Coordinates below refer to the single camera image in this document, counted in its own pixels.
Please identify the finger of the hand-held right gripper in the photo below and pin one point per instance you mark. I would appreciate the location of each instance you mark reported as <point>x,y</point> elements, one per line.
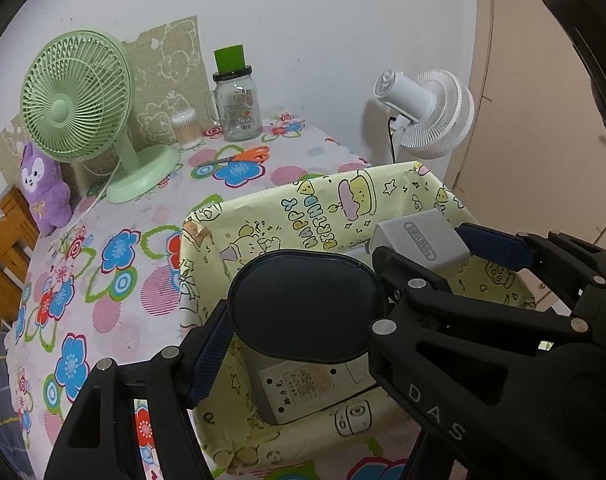
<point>493,245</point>
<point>433,310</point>

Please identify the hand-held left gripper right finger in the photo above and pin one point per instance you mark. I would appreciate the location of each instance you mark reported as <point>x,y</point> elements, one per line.
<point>430,462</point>

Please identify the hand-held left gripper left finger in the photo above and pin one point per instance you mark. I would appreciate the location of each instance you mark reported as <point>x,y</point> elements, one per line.
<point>210,355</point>

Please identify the grey power adapter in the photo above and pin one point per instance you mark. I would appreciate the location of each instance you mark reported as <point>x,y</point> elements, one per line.
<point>423,240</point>

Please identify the grey labelled device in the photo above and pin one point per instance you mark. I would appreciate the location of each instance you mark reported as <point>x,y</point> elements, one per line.
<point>303,385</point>

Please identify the yellow cartoon printed box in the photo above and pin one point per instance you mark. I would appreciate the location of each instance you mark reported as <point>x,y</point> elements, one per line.
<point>283,210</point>

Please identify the floral tablecloth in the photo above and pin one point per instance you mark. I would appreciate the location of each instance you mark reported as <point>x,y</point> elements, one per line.
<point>133,280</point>

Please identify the beige door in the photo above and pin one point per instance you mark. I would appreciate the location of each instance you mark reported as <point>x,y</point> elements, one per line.
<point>523,110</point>

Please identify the white standing fan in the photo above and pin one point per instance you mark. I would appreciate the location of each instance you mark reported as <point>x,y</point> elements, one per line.
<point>433,110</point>

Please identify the wooden chair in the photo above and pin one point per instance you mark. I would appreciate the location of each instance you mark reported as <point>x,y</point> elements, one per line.
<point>8,260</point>

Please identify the clear cotton swab jar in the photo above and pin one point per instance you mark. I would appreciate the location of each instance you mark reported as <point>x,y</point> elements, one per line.
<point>185,132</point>

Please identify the purple plush toy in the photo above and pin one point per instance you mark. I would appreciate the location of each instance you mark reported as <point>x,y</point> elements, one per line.
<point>45,195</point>

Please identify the glass jar with green lid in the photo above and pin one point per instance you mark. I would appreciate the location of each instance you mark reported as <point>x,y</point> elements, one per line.
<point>238,105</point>

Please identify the green desk fan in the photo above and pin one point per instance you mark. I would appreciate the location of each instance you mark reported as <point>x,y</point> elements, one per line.
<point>63,110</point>

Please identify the printed cardboard sheet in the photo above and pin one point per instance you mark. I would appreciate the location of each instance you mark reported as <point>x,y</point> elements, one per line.
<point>173,60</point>

